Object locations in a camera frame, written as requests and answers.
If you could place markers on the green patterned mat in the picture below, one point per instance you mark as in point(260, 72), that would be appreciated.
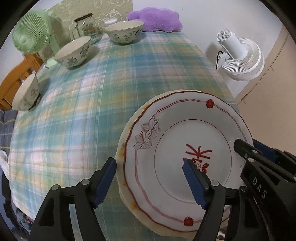
point(101, 11)

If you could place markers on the wooden chair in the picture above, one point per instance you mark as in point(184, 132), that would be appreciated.
point(13, 76)

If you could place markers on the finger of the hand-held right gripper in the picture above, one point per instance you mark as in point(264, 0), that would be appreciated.
point(263, 148)
point(247, 150)

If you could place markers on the white fan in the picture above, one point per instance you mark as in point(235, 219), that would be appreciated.
point(245, 62)

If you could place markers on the glass jar with dark lid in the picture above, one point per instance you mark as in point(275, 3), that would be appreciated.
point(85, 27)

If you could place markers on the white plate with red pattern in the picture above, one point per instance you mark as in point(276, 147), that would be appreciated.
point(166, 129)

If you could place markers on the green desk fan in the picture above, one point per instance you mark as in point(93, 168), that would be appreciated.
point(30, 32)

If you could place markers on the blue plaid blanket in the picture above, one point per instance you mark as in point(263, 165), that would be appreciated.
point(5, 129)

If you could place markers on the plaid tablecloth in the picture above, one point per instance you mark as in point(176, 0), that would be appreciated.
point(92, 104)

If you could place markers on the white cloth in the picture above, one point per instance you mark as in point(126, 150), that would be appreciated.
point(2, 160)

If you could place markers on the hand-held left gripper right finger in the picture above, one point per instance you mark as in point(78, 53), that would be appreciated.
point(195, 185)

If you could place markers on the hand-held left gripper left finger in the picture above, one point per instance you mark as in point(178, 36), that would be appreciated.
point(105, 183)

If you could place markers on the grey floral ceramic bowl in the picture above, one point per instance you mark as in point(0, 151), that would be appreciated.
point(124, 34)
point(26, 95)
point(74, 56)

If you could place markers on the purple plush pillow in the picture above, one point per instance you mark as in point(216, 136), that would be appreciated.
point(155, 19)

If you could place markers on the beige door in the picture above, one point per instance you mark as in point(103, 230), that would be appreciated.
point(266, 104)

